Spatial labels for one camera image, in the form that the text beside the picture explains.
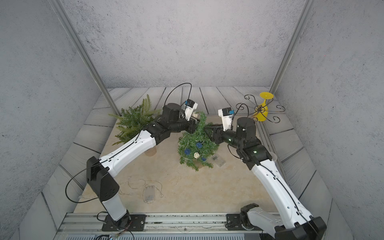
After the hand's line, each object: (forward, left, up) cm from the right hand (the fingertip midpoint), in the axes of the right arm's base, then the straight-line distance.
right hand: (208, 128), depth 67 cm
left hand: (+6, +1, -3) cm, 7 cm away
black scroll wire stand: (+8, -33, -3) cm, 34 cm away
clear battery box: (-18, +32, -35) cm, 50 cm away
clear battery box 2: (+4, -8, -36) cm, 37 cm away
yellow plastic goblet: (+15, -29, -5) cm, 33 cm away
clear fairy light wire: (-10, +36, -35) cm, 51 cm away
